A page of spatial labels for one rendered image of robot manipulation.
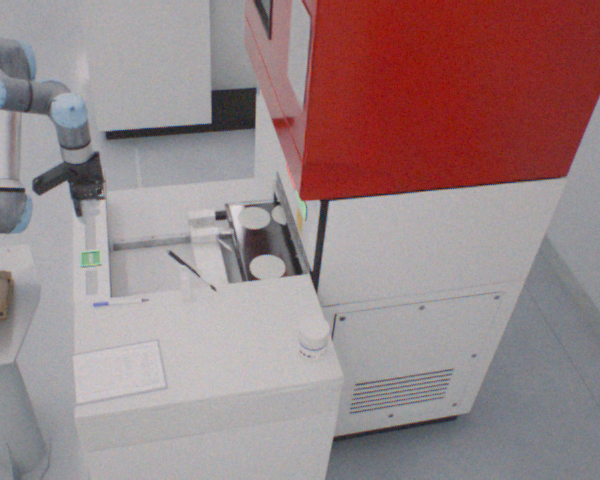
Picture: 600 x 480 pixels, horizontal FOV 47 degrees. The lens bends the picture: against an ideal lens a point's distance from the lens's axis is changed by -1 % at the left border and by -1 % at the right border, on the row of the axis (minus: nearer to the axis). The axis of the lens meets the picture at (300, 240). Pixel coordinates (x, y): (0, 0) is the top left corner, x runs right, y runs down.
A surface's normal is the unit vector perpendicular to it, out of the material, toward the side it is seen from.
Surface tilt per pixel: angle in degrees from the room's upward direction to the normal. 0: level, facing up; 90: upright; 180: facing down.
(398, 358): 90
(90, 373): 0
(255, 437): 90
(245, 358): 0
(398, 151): 90
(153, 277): 0
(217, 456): 90
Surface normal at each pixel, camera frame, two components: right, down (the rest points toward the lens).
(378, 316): 0.23, 0.68
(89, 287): 0.07, -0.72
